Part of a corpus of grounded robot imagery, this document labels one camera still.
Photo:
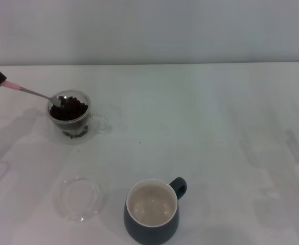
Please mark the clear glass saucer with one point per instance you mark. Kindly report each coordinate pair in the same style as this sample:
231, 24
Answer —
77, 204

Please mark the dark roasted coffee beans pile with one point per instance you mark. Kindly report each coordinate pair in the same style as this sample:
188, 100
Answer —
71, 112

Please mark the dark green ceramic mug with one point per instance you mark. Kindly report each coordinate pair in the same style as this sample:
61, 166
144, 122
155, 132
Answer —
149, 229

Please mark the clear double-wall glass cup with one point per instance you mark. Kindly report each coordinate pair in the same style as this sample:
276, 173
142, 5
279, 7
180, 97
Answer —
98, 123

